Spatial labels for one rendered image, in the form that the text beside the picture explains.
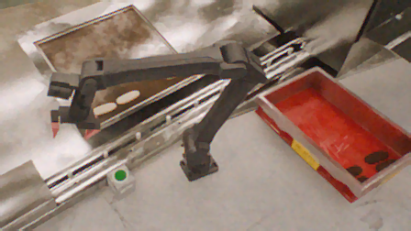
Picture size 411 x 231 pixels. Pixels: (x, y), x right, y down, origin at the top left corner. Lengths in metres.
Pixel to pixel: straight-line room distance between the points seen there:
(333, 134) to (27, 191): 1.12
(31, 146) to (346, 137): 1.18
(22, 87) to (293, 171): 1.14
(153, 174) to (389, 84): 1.09
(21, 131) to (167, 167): 0.59
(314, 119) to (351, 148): 0.17
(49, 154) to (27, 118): 0.21
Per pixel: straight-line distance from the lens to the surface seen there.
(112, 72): 0.99
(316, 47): 1.84
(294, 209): 1.39
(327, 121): 1.66
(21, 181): 1.33
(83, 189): 1.33
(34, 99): 1.69
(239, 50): 1.03
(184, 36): 1.76
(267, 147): 1.51
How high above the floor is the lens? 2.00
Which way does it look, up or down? 46 degrees down
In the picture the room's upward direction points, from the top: straight up
